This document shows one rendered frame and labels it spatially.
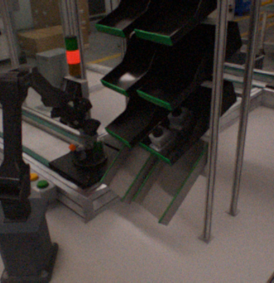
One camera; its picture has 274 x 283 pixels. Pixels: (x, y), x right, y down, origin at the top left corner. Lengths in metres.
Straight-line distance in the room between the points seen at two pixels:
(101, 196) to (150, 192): 0.23
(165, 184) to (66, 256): 0.39
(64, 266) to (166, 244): 0.32
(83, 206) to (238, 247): 0.53
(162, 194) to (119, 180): 0.18
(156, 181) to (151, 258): 0.24
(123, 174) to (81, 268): 0.32
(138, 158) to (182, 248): 0.32
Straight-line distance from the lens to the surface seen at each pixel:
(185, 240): 1.18
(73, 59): 1.44
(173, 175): 1.08
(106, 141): 1.51
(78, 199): 1.21
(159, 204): 1.07
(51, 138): 1.73
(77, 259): 1.15
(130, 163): 1.17
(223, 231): 1.23
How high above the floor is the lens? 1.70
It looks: 28 degrees down
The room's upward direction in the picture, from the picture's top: 3 degrees counter-clockwise
